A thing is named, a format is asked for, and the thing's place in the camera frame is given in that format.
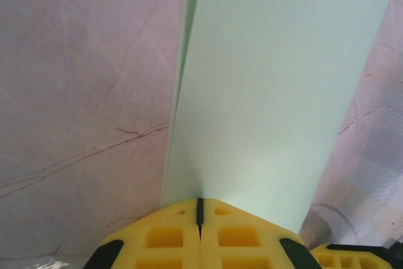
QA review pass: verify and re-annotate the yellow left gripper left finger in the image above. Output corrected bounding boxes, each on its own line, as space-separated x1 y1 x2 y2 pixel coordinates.
82 197 203 269

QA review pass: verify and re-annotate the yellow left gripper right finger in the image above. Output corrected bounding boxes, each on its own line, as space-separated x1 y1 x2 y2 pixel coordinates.
200 198 322 269

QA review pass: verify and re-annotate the light green paper sheet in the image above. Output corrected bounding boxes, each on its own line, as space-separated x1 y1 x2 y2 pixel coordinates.
160 0 402 239

